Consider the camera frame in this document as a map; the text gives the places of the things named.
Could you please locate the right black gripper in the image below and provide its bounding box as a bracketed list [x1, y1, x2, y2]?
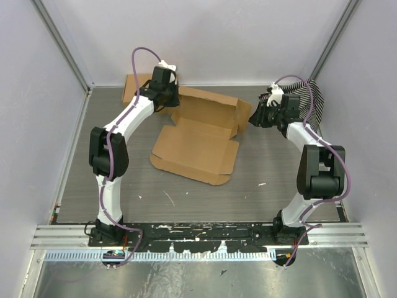
[249, 101, 285, 128]

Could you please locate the brown cardboard box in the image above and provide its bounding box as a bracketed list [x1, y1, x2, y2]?
[149, 86, 252, 186]
[120, 73, 180, 105]

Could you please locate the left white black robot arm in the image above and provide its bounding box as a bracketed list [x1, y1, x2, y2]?
[89, 61, 179, 246]

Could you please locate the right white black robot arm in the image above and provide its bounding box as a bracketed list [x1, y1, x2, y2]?
[249, 94, 346, 245]

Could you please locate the closed brown cardboard box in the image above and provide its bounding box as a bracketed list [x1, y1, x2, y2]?
[120, 73, 180, 105]

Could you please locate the black white striped cloth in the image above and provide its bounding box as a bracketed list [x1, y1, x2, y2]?
[281, 79, 324, 132]

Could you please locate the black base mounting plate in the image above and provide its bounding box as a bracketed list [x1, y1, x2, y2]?
[85, 222, 305, 253]

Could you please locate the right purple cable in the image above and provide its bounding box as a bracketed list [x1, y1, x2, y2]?
[274, 74, 353, 268]

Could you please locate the purple cable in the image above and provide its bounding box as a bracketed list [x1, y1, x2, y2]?
[274, 74, 353, 268]
[98, 47, 164, 270]

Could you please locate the left aluminium corner post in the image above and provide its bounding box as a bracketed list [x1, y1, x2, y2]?
[30, 0, 91, 93]

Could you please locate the aluminium corner post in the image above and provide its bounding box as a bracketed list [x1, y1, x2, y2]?
[309, 0, 362, 80]
[30, 0, 91, 93]

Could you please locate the right aluminium corner post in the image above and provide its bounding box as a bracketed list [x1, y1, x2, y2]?
[309, 0, 362, 80]

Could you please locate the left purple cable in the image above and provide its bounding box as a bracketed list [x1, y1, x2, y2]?
[98, 47, 164, 270]

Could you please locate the aluminium front rail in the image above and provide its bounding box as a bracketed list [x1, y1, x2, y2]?
[31, 222, 368, 253]

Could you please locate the white slotted cable duct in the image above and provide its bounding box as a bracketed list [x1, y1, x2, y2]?
[44, 249, 276, 263]

